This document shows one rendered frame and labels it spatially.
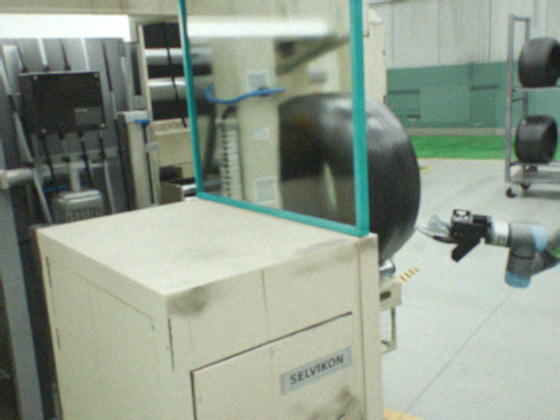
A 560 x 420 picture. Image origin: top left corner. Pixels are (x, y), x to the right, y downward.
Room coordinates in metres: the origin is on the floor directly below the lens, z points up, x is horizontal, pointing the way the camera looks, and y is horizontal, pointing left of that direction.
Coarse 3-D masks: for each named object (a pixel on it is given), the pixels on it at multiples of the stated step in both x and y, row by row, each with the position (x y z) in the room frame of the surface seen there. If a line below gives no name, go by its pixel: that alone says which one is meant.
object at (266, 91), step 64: (192, 0) 1.42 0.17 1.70; (256, 0) 1.24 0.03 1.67; (320, 0) 1.09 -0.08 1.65; (192, 64) 1.44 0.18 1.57; (256, 64) 1.25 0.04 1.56; (320, 64) 1.10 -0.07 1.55; (192, 128) 1.45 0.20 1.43; (256, 128) 1.26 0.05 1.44; (320, 128) 1.10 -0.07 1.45; (256, 192) 1.27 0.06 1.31; (320, 192) 1.11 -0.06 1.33
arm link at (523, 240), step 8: (512, 224) 1.85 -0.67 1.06; (520, 224) 1.85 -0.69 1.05; (512, 232) 1.82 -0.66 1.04; (520, 232) 1.82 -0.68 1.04; (528, 232) 1.82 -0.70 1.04; (536, 232) 1.81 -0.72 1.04; (544, 232) 1.81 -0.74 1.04; (512, 240) 1.82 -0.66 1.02; (520, 240) 1.81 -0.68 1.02; (528, 240) 1.81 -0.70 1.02; (536, 240) 1.80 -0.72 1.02; (544, 240) 1.80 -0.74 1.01; (512, 248) 1.84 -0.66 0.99; (520, 248) 1.82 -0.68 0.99; (528, 248) 1.81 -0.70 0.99; (536, 248) 1.81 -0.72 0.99; (544, 248) 1.81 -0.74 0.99; (528, 256) 1.81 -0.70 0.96
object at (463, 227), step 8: (456, 216) 1.88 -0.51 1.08; (464, 216) 1.88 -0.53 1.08; (472, 216) 1.86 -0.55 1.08; (480, 216) 1.87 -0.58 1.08; (488, 216) 1.86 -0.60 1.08; (456, 224) 1.84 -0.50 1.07; (464, 224) 1.85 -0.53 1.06; (472, 224) 1.85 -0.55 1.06; (480, 224) 1.86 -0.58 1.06; (488, 224) 1.84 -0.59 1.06; (456, 232) 1.86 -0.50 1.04; (464, 232) 1.84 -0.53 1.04; (472, 232) 1.86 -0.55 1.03; (480, 232) 1.86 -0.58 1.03; (488, 232) 1.83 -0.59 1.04; (456, 240) 1.86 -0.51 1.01; (464, 240) 1.86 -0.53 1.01; (488, 240) 1.84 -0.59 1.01
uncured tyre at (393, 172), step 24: (384, 120) 1.88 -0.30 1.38; (384, 144) 1.81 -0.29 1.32; (408, 144) 1.87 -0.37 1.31; (384, 168) 1.78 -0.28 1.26; (408, 168) 1.83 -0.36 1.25; (384, 192) 1.76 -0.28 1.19; (408, 192) 1.82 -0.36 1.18; (384, 216) 1.76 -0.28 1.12; (408, 216) 1.83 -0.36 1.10; (384, 240) 1.80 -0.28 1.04
